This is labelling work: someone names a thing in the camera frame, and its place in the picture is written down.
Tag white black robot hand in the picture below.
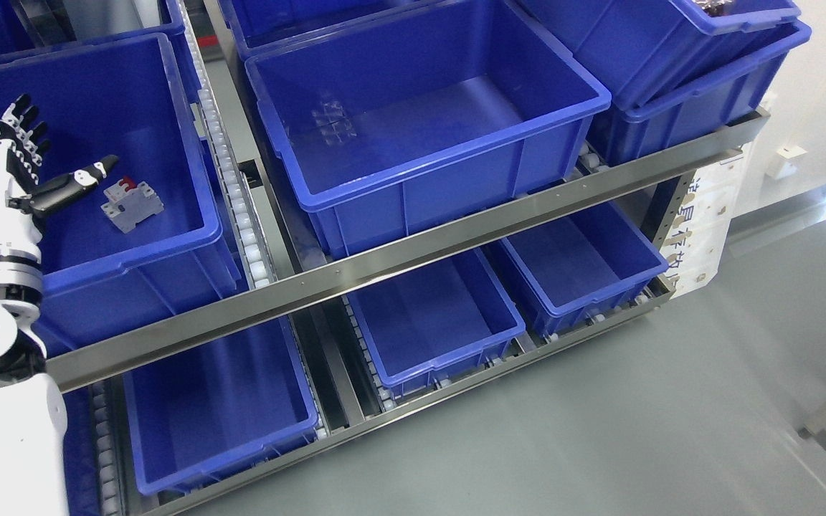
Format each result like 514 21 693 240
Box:
0 94 119 264

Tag grey circuit breaker red switches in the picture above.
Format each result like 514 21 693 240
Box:
100 176 164 233

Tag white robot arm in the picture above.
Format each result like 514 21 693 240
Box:
0 244 69 515

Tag stainless steel shelf rack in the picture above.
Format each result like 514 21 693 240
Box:
11 0 772 516

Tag large blue bin left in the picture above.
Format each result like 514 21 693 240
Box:
0 34 240 357

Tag large blue bin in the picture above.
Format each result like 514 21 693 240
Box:
246 1 611 260
0 34 240 357

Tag blue bin top left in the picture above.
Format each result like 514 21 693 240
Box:
0 1 202 102

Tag lower blue bin left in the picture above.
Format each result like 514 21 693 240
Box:
123 317 321 495

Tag blue bin top centre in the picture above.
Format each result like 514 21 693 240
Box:
219 1 419 61

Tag large blue bin centre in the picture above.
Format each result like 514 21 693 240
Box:
246 1 611 260

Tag lower blue bin middle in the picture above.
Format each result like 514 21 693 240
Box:
347 249 526 401

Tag lower blue bin right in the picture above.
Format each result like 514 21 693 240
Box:
484 202 669 337

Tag upper stacked blue bin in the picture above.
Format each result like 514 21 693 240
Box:
521 1 801 109

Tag stacked blue bin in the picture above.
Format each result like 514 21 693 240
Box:
587 21 812 166
521 1 801 109

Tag white sign board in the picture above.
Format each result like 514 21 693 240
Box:
660 143 753 297

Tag stacked blue bin right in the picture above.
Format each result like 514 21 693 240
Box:
587 21 812 166

